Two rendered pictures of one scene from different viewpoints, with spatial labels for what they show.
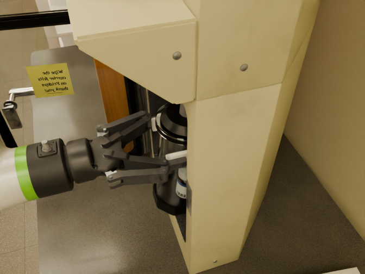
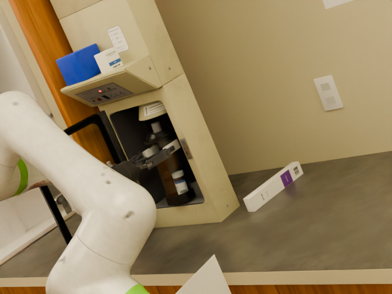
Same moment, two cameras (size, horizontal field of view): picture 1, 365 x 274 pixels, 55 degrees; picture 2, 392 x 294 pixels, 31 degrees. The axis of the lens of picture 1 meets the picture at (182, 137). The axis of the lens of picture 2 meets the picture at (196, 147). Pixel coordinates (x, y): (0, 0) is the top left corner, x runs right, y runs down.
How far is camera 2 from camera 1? 1.83 m
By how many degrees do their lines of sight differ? 40
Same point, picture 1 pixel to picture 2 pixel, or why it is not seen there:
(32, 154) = not seen: hidden behind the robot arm
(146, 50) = (142, 67)
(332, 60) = (206, 105)
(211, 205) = (198, 148)
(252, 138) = (190, 101)
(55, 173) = (122, 170)
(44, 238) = not seen: hidden behind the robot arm
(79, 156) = (126, 163)
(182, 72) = (153, 73)
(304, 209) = (257, 179)
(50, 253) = (136, 269)
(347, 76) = (218, 104)
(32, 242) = not seen: outside the picture
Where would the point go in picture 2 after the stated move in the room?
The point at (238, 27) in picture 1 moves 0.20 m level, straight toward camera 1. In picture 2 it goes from (160, 55) to (183, 51)
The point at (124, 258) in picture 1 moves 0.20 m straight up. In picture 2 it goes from (180, 243) to (154, 186)
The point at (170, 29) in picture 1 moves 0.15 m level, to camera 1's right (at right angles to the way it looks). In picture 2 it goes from (144, 59) to (184, 40)
